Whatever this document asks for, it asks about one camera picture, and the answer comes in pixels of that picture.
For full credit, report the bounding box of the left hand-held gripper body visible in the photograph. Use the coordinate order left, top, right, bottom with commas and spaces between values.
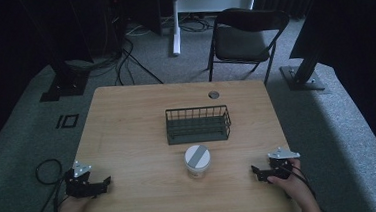
62, 159, 99, 200

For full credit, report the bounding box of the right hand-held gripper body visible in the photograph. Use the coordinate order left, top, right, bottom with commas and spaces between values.
266, 145, 302, 182

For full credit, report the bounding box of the person's right hand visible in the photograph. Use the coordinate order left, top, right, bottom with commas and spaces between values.
265, 157, 310, 210

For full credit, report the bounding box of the person's left hand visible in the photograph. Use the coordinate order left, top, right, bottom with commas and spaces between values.
57, 192, 96, 212

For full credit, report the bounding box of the white jar with striped lid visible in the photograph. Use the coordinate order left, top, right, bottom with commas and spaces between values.
182, 143, 213, 181

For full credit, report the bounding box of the black folding chair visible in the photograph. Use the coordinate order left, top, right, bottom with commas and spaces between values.
202, 4, 295, 90

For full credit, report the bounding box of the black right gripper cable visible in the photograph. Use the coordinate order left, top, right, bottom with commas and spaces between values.
274, 159, 318, 202

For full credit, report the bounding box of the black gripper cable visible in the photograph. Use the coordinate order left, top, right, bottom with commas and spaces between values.
25, 157, 71, 212
274, 159, 318, 202

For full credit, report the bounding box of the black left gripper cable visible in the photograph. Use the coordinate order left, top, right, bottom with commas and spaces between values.
25, 157, 71, 212

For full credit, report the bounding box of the dark wire basket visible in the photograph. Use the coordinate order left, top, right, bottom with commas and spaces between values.
164, 104, 234, 147

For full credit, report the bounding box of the black stand with base plate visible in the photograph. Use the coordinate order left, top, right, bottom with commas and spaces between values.
31, 0, 97, 103
274, 0, 334, 94

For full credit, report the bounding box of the bundle of floor cables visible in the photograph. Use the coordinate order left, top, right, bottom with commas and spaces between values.
63, 15, 218, 92

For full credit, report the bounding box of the white desk frame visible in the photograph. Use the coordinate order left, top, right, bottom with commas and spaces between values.
168, 0, 264, 57

